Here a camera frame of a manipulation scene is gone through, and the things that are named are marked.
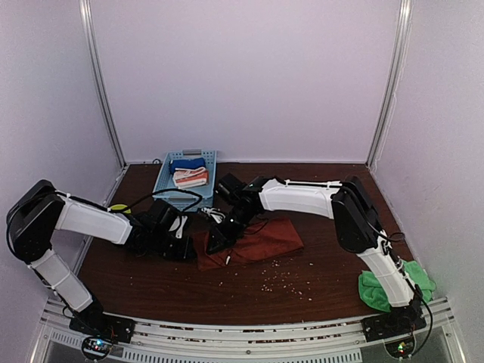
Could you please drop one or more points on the left aluminium post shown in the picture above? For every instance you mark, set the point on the left aluminium post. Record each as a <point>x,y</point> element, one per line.
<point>85,8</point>

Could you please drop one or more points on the yellow green bowl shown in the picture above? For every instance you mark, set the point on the yellow green bowl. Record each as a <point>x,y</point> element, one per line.
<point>119,208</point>

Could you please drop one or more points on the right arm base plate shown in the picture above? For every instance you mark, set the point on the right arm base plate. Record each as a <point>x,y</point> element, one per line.
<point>385,326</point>

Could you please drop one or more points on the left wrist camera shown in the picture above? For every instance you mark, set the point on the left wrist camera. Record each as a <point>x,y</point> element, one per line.
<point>167,220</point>

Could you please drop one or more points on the orange white rolled towel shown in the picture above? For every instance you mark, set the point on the orange white rolled towel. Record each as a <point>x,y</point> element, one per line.
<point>190,178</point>

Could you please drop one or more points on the aluminium front rail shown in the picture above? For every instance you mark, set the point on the aluminium front rail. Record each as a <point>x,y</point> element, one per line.
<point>340,340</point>

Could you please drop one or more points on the blue rolled towel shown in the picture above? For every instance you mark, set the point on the blue rolled towel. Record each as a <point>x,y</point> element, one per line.
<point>179,164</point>

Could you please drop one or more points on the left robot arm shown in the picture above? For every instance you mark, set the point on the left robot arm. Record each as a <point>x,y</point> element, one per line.
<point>44,211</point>

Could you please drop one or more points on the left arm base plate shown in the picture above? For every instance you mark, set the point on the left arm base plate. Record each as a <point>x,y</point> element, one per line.
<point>116,329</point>

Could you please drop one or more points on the green microfiber towel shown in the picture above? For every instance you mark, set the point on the green microfiber towel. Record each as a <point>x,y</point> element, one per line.
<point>373,295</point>

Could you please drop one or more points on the light blue plastic basket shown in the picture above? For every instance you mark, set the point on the light blue plastic basket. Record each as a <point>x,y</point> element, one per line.
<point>188,200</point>

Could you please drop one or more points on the dark red towel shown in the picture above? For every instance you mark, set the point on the dark red towel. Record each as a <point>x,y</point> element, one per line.
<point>275,239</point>

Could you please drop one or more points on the aluminium post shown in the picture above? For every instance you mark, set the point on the aluminium post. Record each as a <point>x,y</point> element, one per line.
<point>395,71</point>
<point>85,8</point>

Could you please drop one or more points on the right aluminium post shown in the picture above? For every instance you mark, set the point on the right aluminium post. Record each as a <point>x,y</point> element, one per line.
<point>395,71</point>

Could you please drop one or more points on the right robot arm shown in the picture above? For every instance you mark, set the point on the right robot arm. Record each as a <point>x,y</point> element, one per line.
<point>356,221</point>

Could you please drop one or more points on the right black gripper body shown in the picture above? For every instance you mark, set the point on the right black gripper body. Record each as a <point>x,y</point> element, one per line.
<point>233,230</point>

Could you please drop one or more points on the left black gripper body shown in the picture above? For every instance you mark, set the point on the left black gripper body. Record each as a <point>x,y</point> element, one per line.
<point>170,251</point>

